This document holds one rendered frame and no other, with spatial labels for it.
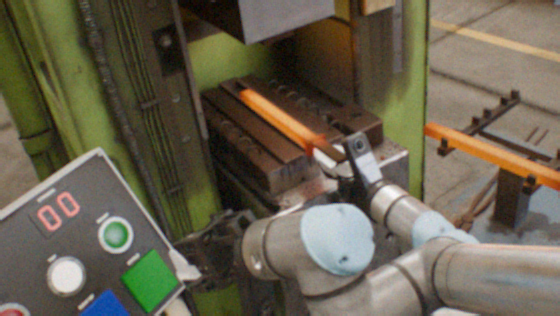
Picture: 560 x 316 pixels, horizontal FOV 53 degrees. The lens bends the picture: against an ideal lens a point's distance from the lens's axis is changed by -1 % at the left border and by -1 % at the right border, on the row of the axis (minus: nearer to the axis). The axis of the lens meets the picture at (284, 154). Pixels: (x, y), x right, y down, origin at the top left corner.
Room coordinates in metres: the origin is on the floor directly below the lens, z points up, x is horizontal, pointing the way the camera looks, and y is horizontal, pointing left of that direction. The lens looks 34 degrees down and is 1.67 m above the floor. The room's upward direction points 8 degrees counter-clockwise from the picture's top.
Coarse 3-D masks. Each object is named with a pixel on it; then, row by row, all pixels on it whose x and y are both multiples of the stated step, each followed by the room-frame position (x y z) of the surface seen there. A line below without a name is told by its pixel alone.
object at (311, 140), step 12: (252, 96) 1.25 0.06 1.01; (264, 108) 1.18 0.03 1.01; (276, 108) 1.17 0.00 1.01; (276, 120) 1.12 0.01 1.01; (288, 120) 1.10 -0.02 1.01; (288, 132) 1.07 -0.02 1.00; (300, 132) 1.04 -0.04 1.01; (312, 144) 0.99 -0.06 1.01; (324, 144) 0.98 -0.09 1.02; (336, 156) 0.93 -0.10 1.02
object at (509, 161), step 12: (432, 132) 1.07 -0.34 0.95; (444, 132) 1.05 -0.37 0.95; (456, 132) 1.05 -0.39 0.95; (456, 144) 1.02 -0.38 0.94; (468, 144) 0.99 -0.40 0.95; (480, 144) 0.99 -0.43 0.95; (480, 156) 0.97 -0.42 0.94; (492, 156) 0.94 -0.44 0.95; (504, 156) 0.93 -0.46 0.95; (516, 156) 0.93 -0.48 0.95; (504, 168) 0.92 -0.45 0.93; (516, 168) 0.90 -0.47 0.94; (528, 168) 0.88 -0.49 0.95; (540, 168) 0.88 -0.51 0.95; (540, 180) 0.86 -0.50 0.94; (552, 180) 0.84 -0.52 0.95
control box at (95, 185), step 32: (96, 160) 0.77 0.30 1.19; (32, 192) 0.69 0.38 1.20; (64, 192) 0.70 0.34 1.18; (96, 192) 0.73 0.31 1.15; (128, 192) 0.75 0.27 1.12; (0, 224) 0.63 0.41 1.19; (32, 224) 0.65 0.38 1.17; (64, 224) 0.67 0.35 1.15; (96, 224) 0.69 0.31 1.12; (128, 224) 0.71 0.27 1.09; (0, 256) 0.60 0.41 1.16; (32, 256) 0.61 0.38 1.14; (64, 256) 0.63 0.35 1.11; (96, 256) 0.65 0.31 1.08; (128, 256) 0.68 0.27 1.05; (160, 256) 0.70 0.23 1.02; (0, 288) 0.56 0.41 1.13; (32, 288) 0.58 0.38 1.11; (96, 288) 0.62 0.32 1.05
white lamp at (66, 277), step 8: (64, 264) 0.62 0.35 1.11; (72, 264) 0.63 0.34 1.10; (56, 272) 0.61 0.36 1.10; (64, 272) 0.61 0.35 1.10; (72, 272) 0.62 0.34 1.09; (80, 272) 0.62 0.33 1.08; (56, 280) 0.60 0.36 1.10; (64, 280) 0.60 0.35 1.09; (72, 280) 0.61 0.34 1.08; (80, 280) 0.62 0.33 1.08; (64, 288) 0.60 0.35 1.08; (72, 288) 0.60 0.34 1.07
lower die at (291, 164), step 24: (216, 96) 1.31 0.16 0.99; (240, 96) 1.27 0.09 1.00; (264, 96) 1.26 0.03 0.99; (216, 120) 1.20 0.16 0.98; (240, 120) 1.17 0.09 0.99; (264, 120) 1.15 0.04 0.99; (312, 120) 1.12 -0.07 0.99; (240, 144) 1.08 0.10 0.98; (264, 144) 1.05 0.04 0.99; (288, 144) 1.04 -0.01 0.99; (336, 144) 1.03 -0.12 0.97; (264, 168) 0.97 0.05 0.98; (288, 168) 0.97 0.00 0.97; (312, 168) 1.00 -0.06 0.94
